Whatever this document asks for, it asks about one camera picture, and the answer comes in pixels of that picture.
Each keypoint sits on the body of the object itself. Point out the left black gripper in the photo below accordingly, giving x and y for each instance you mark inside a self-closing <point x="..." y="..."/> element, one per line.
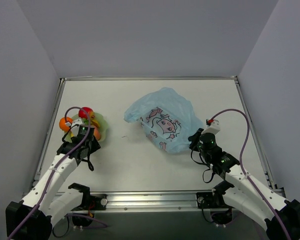
<point x="82" y="131"/>

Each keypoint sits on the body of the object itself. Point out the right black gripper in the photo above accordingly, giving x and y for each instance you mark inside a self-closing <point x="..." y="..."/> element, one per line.
<point x="195" y="138"/>

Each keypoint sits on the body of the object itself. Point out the orange fake peach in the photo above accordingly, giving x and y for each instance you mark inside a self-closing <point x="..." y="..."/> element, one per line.
<point x="96" y="134"/>

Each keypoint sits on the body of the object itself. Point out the yellow fake banana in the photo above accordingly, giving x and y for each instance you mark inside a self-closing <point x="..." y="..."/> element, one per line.
<point x="95" y="123"/>

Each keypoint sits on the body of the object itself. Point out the red fake apple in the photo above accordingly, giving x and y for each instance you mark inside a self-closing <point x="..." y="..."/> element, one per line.
<point x="86" y="112"/>

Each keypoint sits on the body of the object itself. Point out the blue translucent plastic bag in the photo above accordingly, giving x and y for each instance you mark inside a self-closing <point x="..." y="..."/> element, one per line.
<point x="167" y="119"/>

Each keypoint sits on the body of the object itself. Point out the small orange fake fruit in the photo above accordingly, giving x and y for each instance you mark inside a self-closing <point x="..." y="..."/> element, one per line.
<point x="63" y="125"/>

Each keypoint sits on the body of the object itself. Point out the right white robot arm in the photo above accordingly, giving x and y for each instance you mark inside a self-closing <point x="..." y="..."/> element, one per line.
<point x="279" y="217"/>

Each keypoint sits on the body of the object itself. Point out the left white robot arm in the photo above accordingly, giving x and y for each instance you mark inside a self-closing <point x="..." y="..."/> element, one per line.
<point x="35" y="215"/>

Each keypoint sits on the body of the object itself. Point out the green glass bowl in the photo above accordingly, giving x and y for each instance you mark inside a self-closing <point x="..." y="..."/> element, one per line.
<point x="102" y="130"/>

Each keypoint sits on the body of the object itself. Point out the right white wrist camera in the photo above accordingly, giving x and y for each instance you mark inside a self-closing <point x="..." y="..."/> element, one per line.
<point x="213" y="126"/>

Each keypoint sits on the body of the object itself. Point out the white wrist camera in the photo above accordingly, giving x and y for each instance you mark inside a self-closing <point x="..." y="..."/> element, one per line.
<point x="213" y="126"/>
<point x="70" y="123"/>

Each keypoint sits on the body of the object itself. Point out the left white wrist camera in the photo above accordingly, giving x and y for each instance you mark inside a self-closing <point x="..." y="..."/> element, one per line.
<point x="70" y="123"/>

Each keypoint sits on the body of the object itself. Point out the aluminium front rail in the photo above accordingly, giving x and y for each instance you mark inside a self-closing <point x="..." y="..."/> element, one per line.
<point x="153" y="201"/>

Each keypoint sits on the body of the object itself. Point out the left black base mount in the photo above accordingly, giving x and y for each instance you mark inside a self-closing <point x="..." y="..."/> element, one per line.
<point x="83" y="221"/>

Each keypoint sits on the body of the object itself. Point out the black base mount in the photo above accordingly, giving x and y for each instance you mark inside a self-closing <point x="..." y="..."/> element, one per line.
<point x="83" y="221"/>
<point x="214" y="210"/>

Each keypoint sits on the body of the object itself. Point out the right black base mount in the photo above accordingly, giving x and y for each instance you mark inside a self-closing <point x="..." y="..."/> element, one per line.
<point x="214" y="210"/>

